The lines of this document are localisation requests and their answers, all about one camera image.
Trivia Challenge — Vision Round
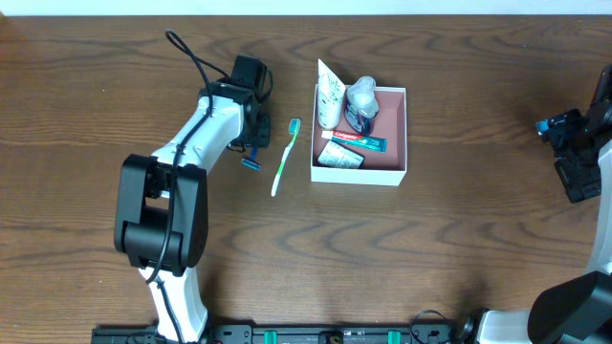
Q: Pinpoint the green white toothbrush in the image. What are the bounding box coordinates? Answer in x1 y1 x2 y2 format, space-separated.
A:
271 118 301 197

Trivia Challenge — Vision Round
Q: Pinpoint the white lotion tube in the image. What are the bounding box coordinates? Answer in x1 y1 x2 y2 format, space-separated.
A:
317 60 346 130

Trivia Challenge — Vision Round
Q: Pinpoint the blue disposable razor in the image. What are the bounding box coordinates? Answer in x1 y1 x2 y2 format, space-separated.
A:
241 146 261 171

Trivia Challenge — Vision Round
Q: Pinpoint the green white soap box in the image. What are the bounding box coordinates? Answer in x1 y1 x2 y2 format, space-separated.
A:
317 140 364 169

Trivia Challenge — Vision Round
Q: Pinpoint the blue soap pump bottle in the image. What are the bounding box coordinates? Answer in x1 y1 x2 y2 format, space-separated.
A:
344 76 380 136

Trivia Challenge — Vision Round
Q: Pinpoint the green white toothpaste tube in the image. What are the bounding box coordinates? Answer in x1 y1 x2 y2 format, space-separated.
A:
321 130 386 153

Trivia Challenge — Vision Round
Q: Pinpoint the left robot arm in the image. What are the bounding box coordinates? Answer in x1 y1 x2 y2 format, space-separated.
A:
114 55 273 343

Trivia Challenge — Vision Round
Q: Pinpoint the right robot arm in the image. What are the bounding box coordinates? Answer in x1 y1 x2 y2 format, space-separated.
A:
457 66 611 344

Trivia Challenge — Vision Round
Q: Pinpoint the white cardboard box pink inside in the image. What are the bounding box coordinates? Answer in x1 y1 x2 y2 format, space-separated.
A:
309 86 407 186

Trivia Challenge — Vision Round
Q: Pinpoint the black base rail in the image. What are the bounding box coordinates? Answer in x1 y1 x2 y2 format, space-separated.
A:
90 320 479 344

